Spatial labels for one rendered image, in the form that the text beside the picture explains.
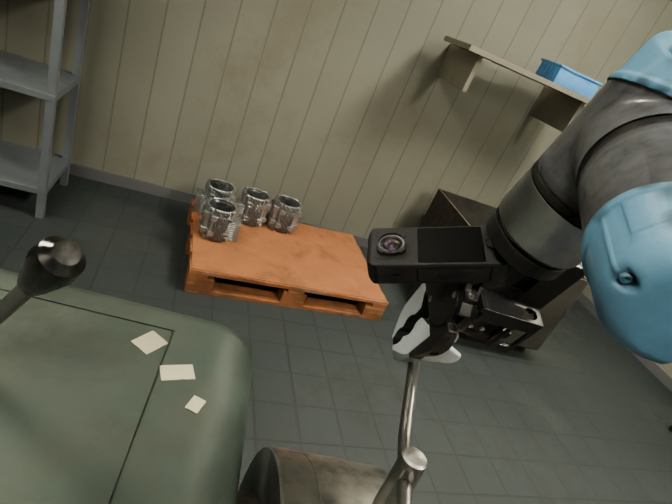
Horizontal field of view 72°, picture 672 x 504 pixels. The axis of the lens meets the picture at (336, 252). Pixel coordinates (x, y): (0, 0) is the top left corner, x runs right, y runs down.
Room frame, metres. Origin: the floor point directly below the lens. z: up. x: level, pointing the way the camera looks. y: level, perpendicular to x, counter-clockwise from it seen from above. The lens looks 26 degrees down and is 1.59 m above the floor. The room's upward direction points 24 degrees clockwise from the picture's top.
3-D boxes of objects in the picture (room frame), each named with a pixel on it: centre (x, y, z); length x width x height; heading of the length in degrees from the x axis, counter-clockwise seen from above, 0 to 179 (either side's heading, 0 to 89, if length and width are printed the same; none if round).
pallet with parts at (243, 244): (2.69, 0.30, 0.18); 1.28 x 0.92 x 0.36; 113
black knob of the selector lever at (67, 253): (0.23, 0.16, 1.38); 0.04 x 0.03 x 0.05; 105
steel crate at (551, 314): (3.21, -1.05, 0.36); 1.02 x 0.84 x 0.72; 23
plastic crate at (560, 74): (3.53, -0.95, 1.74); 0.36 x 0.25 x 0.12; 113
